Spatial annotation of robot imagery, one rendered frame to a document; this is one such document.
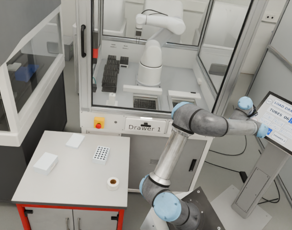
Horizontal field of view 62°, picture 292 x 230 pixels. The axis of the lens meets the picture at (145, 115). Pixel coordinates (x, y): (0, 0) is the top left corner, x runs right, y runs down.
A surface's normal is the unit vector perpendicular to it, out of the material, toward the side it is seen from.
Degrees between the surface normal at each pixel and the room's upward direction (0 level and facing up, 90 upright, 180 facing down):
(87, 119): 90
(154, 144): 90
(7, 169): 90
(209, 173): 0
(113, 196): 0
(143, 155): 90
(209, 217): 44
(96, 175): 0
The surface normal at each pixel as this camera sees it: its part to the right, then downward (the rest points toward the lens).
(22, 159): 0.03, 0.59
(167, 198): -0.49, -0.46
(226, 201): 0.07, -0.84
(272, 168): -0.76, 0.30
